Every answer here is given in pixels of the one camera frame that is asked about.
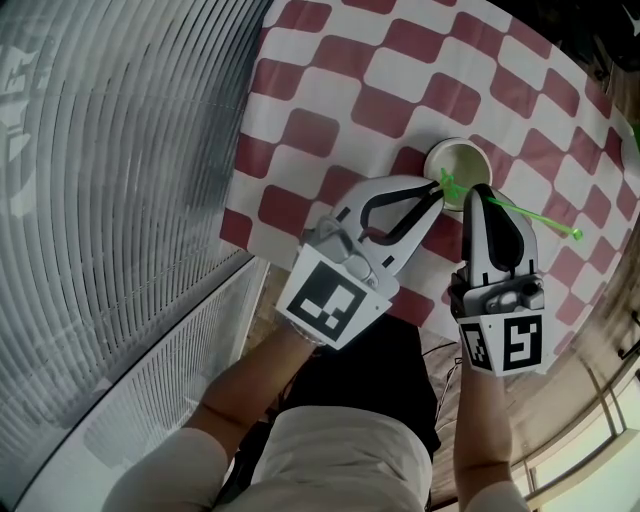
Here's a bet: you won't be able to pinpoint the white cup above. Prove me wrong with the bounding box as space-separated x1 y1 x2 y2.
423 137 494 214

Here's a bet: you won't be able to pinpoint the person's left forearm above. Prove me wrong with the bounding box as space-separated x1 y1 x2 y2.
180 319 322 444

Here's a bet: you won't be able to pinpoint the white radiator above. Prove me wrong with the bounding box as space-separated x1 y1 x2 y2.
0 254 274 512

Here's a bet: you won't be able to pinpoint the window frame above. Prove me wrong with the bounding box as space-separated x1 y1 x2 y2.
514 369 640 512

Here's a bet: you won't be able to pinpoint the beaded wrist bracelet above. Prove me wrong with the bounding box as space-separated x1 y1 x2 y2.
292 322 322 347

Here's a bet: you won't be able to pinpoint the person's black trousers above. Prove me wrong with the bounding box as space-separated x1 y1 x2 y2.
279 313 442 454

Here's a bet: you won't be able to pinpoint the person's white shirt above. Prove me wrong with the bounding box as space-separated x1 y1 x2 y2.
94 404 531 512

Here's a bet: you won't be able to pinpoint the person's right forearm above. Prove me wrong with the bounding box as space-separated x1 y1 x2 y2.
451 367 517 501

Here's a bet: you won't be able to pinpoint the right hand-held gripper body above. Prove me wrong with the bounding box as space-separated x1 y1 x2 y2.
448 267 547 377

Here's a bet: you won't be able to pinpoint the thin white cable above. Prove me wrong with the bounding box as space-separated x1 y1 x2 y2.
419 342 467 431

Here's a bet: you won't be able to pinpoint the green star stick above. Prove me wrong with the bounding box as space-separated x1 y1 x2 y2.
438 167 585 241

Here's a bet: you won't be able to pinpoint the grey window blind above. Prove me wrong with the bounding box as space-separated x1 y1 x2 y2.
0 0 274 431

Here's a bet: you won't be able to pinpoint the dark object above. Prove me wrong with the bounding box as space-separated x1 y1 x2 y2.
579 0 640 81

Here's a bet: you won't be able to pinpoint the red white checkered tablecloth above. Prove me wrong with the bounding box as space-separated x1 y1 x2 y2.
218 0 640 357

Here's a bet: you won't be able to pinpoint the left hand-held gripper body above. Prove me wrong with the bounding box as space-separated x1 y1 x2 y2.
277 214 400 351

